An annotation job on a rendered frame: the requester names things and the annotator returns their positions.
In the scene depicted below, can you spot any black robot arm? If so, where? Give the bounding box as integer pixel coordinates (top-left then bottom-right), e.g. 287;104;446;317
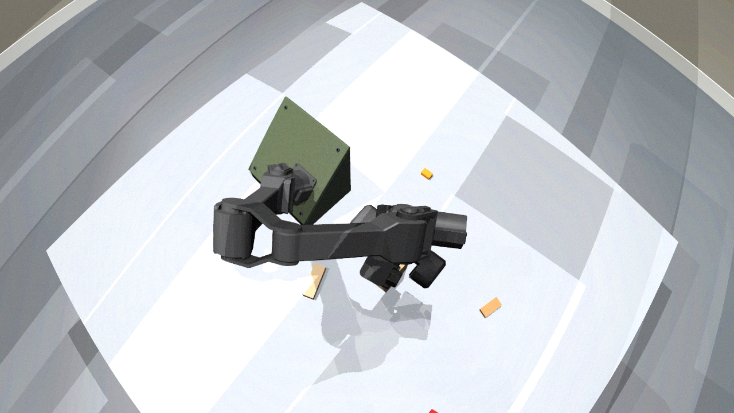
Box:
213;163;467;289

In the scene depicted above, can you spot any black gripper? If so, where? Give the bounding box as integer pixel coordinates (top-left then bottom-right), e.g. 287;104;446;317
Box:
350;204;446;289

